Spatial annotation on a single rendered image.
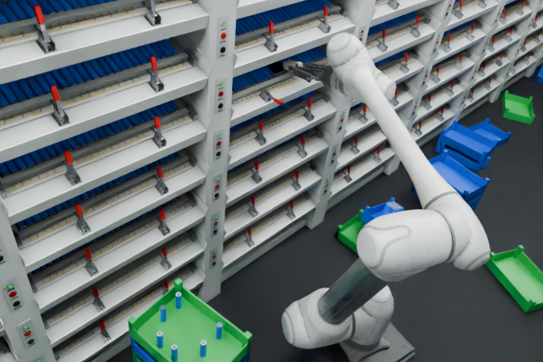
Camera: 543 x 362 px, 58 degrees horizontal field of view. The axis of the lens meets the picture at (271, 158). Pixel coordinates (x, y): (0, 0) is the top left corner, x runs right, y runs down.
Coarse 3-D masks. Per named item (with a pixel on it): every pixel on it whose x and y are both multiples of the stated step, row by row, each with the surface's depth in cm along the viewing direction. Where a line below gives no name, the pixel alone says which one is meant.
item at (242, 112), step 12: (324, 48) 197; (288, 84) 177; (300, 84) 179; (312, 84) 182; (276, 96) 172; (288, 96) 175; (240, 108) 162; (252, 108) 164; (264, 108) 169; (240, 120) 163
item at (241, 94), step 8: (328, 64) 190; (288, 72) 178; (272, 80) 172; (280, 80) 174; (288, 80) 177; (296, 80) 179; (248, 88) 166; (256, 88) 167; (232, 96) 161; (240, 96) 163; (256, 96) 167
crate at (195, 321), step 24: (144, 312) 144; (168, 312) 151; (192, 312) 152; (216, 312) 147; (144, 336) 144; (168, 336) 144; (192, 336) 145; (240, 336) 144; (168, 360) 133; (192, 360) 139; (216, 360) 140
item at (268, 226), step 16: (304, 192) 240; (288, 208) 234; (304, 208) 237; (256, 224) 220; (272, 224) 226; (288, 224) 229; (240, 240) 215; (256, 240) 218; (224, 256) 208; (240, 256) 211
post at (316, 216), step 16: (352, 0) 179; (368, 0) 179; (368, 16) 185; (352, 32) 184; (336, 112) 206; (336, 128) 214; (320, 160) 225; (336, 160) 230; (320, 192) 236; (320, 208) 246
